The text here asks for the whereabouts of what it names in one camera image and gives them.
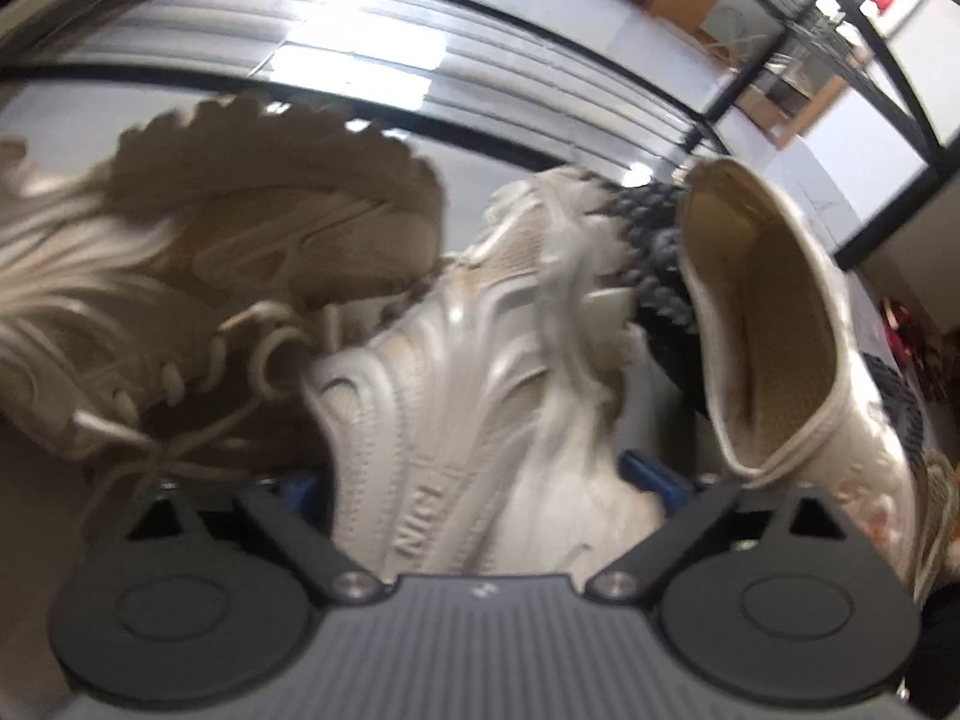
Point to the white chunky sneaker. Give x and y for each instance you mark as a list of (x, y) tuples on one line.
[(473, 434)]

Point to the beige chunky sneaker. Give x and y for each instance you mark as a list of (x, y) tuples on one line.
[(145, 300)]

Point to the black metal shoe rack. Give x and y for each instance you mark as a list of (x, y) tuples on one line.
[(594, 81)]

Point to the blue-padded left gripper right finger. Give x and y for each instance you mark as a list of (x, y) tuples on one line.
[(695, 514)]

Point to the cream floral slip-on shoe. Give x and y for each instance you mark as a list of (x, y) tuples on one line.
[(787, 390)]

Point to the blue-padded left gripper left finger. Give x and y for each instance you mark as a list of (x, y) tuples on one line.
[(294, 513)]

